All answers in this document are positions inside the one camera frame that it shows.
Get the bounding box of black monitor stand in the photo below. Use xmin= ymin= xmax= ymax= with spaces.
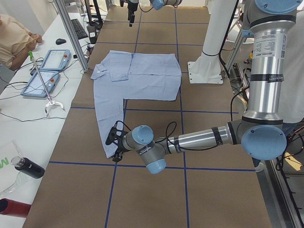
xmin=84 ymin=0 xmax=104 ymax=30

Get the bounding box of red cylinder bottle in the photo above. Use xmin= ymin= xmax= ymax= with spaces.
xmin=0 ymin=198 xmax=31 ymax=218

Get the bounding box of clear plastic holder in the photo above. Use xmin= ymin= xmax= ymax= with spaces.
xmin=0 ymin=141 xmax=29 ymax=197

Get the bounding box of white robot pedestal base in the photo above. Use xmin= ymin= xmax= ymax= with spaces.
xmin=188 ymin=0 xmax=238 ymax=85

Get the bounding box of blue teach pendant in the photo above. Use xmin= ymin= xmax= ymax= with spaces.
xmin=40 ymin=49 xmax=71 ymax=72
xmin=21 ymin=70 xmax=59 ymax=98

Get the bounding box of blue striped button shirt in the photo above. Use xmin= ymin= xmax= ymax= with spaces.
xmin=91 ymin=50 xmax=181 ymax=158

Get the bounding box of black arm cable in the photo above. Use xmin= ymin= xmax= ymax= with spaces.
xmin=114 ymin=120 xmax=219 ymax=152

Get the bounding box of upper blue teach pendant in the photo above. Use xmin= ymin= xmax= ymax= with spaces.
xmin=40 ymin=49 xmax=71 ymax=72

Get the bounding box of seated person beige shirt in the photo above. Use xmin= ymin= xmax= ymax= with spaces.
xmin=0 ymin=14 xmax=43 ymax=71

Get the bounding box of lower blue teach pendant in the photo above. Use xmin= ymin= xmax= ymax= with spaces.
xmin=21 ymin=70 xmax=59 ymax=98

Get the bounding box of reacher grabber stick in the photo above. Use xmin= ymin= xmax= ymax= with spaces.
xmin=28 ymin=51 xmax=66 ymax=117

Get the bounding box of black water bottle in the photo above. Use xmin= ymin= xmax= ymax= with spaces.
xmin=11 ymin=156 xmax=45 ymax=179

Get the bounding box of black keyboard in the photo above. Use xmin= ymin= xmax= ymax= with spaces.
xmin=71 ymin=19 xmax=88 ymax=40

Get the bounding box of grey aluminium frame post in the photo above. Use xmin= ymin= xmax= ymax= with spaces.
xmin=54 ymin=0 xmax=88 ymax=73

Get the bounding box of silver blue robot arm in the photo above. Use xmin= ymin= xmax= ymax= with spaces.
xmin=106 ymin=0 xmax=300 ymax=174
xmin=120 ymin=0 xmax=182 ymax=27

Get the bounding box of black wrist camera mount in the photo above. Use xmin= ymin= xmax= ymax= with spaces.
xmin=105 ymin=121 xmax=128 ymax=147
xmin=120 ymin=0 xmax=128 ymax=7

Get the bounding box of black computer mouse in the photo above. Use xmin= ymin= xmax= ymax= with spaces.
xmin=55 ymin=38 xmax=66 ymax=45

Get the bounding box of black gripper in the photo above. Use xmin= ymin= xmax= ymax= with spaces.
xmin=128 ymin=3 xmax=137 ymax=27
xmin=112 ymin=140 xmax=128 ymax=162

